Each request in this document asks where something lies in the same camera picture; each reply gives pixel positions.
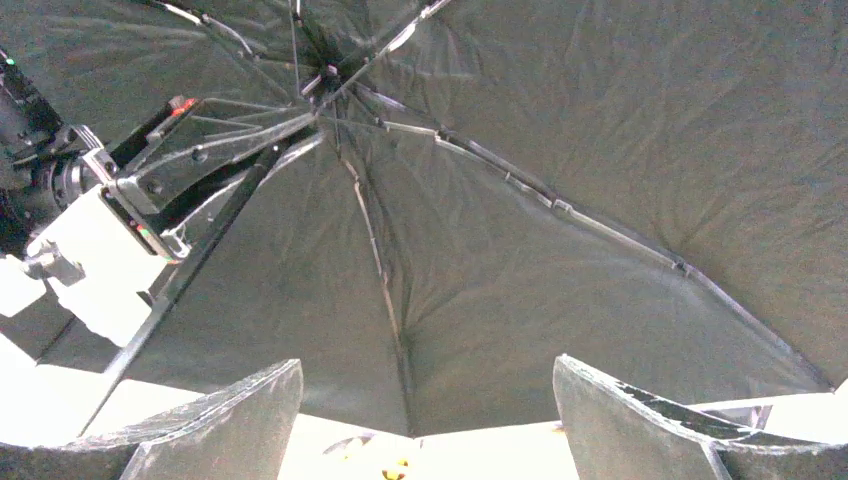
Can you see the lilac umbrella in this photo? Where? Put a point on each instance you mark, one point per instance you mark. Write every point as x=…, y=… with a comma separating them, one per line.
x=656, y=188

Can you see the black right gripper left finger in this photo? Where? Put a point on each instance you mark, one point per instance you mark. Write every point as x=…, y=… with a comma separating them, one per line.
x=239, y=432

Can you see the yellow tape measure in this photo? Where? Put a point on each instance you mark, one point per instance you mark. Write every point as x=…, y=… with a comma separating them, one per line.
x=371, y=456

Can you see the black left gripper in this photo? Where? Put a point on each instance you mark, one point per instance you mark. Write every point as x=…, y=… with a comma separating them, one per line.
x=170, y=177

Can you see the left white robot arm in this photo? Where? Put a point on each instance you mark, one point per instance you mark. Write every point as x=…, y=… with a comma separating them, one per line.
x=26, y=120

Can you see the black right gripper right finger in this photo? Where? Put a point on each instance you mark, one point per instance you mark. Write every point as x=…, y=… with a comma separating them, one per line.
x=618, y=431

